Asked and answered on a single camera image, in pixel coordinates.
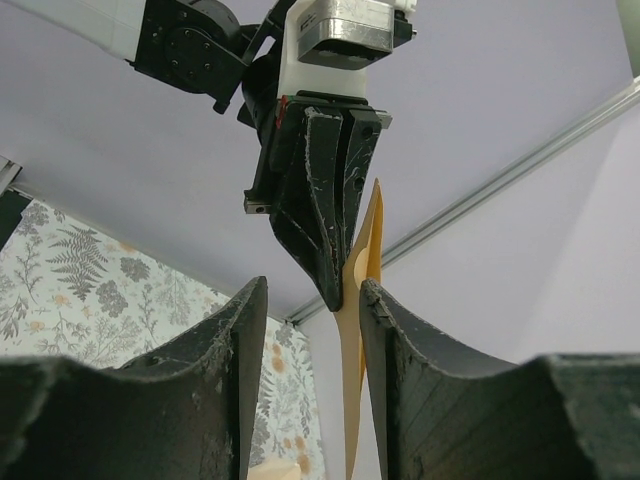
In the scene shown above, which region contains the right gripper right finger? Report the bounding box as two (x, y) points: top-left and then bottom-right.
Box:
(360, 279), (639, 479)

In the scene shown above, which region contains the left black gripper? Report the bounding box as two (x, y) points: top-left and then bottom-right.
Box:
(242, 90), (392, 311)

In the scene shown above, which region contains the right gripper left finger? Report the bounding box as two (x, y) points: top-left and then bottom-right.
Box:
(1, 277), (268, 479)

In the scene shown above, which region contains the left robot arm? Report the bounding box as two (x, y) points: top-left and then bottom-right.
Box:
(1, 1), (411, 311)

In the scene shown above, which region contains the orange coffee filter box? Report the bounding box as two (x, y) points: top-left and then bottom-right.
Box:
(247, 458), (302, 480)

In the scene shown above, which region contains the floral tablecloth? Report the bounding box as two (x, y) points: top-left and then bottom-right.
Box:
(1, 200), (326, 479)

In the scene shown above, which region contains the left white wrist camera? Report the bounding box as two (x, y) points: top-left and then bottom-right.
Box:
(277, 0), (418, 98)

